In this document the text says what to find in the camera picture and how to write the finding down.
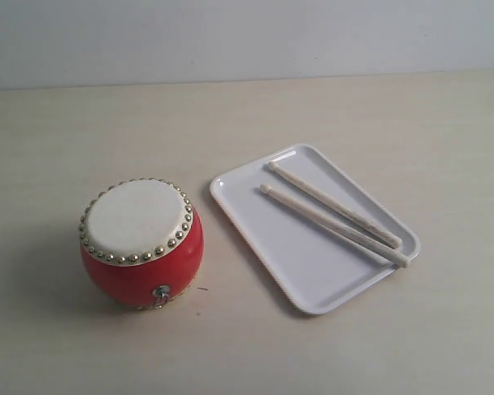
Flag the white plastic tray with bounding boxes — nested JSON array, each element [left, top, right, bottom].
[[209, 143, 421, 315]]

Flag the white drumstick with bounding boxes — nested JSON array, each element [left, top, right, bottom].
[[259, 184, 411, 268], [267, 160, 402, 249]]

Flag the small red drum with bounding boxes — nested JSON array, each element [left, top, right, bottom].
[[78, 178, 204, 309]]

